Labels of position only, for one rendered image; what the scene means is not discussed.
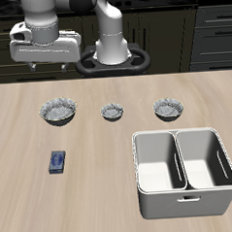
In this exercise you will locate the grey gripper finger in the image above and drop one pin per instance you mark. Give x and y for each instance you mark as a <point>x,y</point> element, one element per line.
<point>31,65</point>
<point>64,67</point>

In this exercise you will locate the small grey fluted bowl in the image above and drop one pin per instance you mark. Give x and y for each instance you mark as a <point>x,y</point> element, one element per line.
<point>112,111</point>

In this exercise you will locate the white two-bin basket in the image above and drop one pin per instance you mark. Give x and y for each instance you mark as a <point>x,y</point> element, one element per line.
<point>186,172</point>

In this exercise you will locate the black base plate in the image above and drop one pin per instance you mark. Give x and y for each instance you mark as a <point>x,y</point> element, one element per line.
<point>113,65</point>

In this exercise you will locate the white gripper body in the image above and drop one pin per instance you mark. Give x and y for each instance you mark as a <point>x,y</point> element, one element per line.
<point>44,51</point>

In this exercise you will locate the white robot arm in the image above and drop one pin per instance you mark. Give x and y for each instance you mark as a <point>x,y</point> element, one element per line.
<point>109,31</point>

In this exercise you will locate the blue cream cheese box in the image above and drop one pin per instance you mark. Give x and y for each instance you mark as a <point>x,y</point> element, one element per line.
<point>57,162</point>

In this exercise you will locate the large grey fluted bowl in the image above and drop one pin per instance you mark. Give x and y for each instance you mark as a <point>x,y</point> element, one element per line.
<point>58,111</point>

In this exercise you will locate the medium grey fluted bowl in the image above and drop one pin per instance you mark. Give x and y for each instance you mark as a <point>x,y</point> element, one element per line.
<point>168,108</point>

